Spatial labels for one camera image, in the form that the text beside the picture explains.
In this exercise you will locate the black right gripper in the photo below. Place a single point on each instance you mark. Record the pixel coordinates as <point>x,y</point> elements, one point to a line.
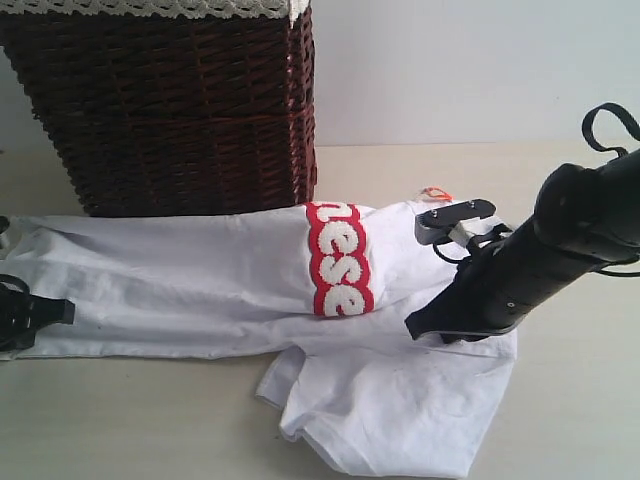
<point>489,297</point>

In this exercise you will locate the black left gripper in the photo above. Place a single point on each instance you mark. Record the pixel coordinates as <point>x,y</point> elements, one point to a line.
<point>20,311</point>

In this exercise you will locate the white t-shirt red print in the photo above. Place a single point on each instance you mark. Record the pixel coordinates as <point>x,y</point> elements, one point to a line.
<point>326,286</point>

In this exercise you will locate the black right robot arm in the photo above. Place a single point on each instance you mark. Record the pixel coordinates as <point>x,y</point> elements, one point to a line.
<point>584,220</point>

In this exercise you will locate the dark brown wicker basket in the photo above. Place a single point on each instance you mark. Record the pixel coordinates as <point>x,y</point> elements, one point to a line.
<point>154,116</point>

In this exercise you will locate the orange size tag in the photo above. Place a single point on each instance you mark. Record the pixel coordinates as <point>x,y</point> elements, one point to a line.
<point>435,194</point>

